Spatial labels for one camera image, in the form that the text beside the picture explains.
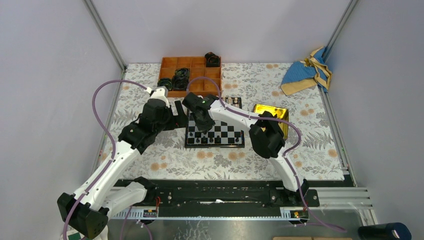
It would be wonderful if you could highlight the gold tin of black pieces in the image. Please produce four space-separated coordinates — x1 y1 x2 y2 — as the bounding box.
253 104 289 140

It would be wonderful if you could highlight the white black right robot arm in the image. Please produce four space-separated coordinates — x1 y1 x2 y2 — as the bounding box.
182 92 309 206

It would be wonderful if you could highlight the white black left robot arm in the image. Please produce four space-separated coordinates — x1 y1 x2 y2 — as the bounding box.
57 98 187 240

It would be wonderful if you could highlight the black silver chess board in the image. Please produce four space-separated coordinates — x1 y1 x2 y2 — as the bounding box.
184 110 245 149

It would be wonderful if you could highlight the orange compartment tray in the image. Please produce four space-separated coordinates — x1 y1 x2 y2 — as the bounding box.
157 56 222 98

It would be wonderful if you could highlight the black coil middle compartment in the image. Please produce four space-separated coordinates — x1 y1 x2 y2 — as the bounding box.
171 68 190 91

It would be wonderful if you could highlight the black coil compartment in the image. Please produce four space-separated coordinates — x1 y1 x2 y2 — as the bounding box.
171 68 190 91
204 52 221 68

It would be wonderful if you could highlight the black green coil left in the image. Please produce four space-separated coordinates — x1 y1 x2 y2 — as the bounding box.
157 77 173 91

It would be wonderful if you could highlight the floral table mat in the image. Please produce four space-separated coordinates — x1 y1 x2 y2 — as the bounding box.
109 63 344 181

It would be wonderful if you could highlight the black coil top compartment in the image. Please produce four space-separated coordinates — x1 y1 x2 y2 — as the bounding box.
204 52 221 68

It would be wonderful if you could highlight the blue yellow cloth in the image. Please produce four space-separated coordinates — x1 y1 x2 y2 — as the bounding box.
280 47 333 96

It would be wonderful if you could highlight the black cylinder bottom right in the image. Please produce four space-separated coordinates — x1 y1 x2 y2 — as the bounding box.
357 222 412 240

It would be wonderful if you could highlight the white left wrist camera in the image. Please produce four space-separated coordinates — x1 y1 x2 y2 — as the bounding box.
145 86 171 107

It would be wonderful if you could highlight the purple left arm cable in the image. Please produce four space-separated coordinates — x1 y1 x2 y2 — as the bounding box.
62 79 153 240

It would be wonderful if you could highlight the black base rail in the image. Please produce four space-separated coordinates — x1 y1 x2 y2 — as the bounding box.
117 178 321 219

